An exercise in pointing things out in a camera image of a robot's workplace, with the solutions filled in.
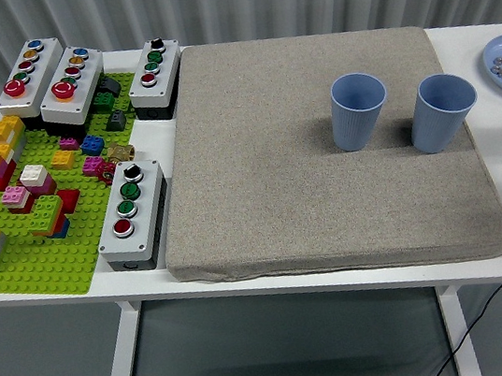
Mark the dark green brick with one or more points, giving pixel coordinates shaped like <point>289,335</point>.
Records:
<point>103,102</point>

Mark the four-button control box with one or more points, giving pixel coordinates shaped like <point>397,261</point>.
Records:
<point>149,203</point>
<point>165,75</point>

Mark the white pleated curtain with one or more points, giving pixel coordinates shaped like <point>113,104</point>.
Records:
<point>134,7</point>

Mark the pink red brick stack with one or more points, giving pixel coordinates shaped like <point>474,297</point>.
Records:
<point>13,195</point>

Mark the white table leg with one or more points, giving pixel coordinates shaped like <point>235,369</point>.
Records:
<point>124,353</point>
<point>460,336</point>

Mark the white pink brick stack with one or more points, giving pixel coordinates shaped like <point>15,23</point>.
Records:
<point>34,175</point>

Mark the green studded baseplate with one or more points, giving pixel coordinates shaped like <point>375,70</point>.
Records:
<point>32,272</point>

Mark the small magenta brick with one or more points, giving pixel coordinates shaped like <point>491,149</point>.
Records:
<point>68,143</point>

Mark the dark grey sloped brick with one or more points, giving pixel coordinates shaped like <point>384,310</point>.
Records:
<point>111,86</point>

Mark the grey-brown fabric mat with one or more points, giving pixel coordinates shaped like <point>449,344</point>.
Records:
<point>276,170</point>

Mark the yellow white grey brick stack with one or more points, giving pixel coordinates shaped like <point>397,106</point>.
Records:
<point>3,128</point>

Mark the blue ribbed cup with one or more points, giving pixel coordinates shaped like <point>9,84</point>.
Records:
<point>356,130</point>
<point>436,127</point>

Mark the five-button control box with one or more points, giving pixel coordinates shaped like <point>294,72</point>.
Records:
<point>85,87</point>
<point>39,82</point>

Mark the green orange blue brick stack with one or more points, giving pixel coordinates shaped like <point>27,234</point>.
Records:
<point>44,211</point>

